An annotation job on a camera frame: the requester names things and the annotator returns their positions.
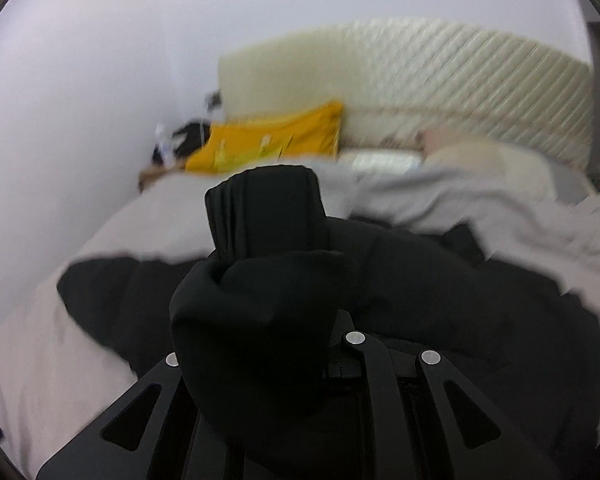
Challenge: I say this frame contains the black bag on nightstand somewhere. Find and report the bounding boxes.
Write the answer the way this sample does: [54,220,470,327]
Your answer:
[151,120,211,168]

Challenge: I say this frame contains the wooden nightstand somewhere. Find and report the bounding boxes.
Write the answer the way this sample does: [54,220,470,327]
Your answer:
[137,159,185,193]

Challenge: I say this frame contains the cream quilted headboard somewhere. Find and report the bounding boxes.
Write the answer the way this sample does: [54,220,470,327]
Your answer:
[218,18,593,169]

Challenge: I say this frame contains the yellow crown pillow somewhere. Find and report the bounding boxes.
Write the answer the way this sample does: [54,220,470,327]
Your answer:
[184,101,343,174]

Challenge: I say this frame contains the beige pillow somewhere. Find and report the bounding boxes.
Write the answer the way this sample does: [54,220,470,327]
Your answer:
[415,128,557,200]

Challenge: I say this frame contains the large black coat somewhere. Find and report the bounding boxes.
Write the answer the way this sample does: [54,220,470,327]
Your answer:
[57,166,600,479]

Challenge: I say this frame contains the grey bed sheet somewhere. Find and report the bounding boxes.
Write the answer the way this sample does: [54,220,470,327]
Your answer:
[0,159,600,478]

